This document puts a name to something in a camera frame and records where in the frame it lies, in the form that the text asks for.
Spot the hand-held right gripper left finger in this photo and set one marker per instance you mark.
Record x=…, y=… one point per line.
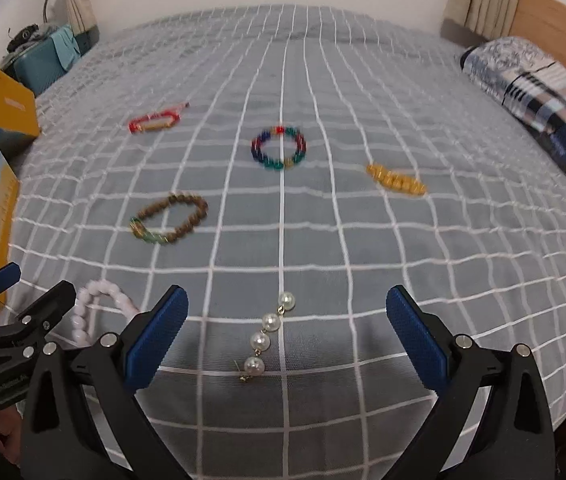
x=155, y=340

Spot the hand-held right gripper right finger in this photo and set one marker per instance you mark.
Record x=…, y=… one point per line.
x=418, y=340

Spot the person's left hand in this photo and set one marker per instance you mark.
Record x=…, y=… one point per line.
x=7, y=432

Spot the grey checked bed blanket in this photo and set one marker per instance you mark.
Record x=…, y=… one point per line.
x=323, y=240

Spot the yellow cardboard box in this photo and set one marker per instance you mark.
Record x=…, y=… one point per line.
x=10, y=105

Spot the teal suitcase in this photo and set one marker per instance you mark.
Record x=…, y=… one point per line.
x=38, y=72

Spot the teal cloth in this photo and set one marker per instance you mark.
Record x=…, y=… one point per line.
x=65, y=47

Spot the blue patterned pillow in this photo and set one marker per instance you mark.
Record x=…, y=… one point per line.
x=538, y=90

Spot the wooden headboard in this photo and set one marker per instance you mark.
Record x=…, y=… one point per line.
x=563, y=25

